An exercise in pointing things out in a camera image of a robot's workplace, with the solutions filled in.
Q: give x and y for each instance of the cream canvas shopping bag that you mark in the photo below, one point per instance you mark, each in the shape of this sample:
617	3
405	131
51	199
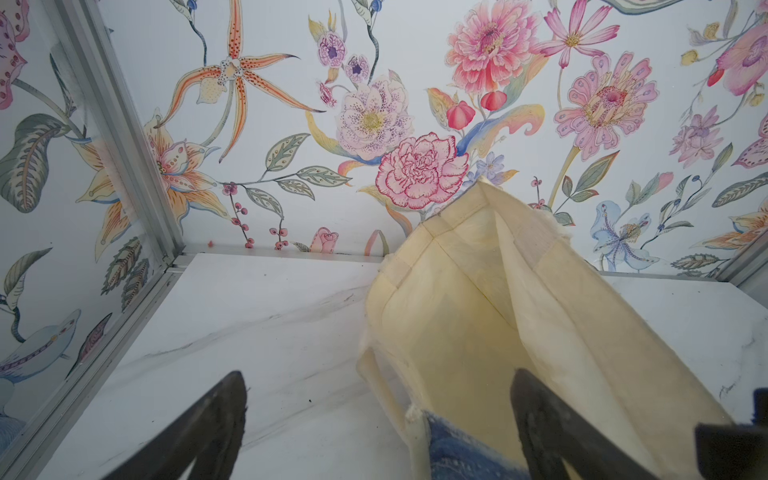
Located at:
490	286

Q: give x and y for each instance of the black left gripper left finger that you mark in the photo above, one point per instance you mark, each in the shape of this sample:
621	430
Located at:
203	442

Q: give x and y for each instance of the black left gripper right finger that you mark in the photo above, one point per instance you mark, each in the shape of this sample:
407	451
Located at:
556	439

